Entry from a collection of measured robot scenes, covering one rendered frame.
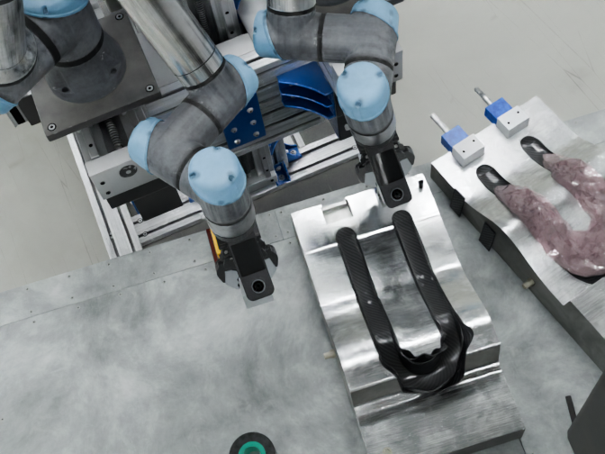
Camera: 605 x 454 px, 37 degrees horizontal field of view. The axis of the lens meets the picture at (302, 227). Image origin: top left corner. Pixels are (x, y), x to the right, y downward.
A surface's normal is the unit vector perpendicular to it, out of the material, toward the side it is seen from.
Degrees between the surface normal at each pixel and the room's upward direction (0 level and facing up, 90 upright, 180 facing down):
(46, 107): 0
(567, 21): 0
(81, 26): 90
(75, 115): 0
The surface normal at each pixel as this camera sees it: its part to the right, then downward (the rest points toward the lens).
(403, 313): -0.22, -0.80
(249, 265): 0.11, 0.05
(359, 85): -0.19, -0.29
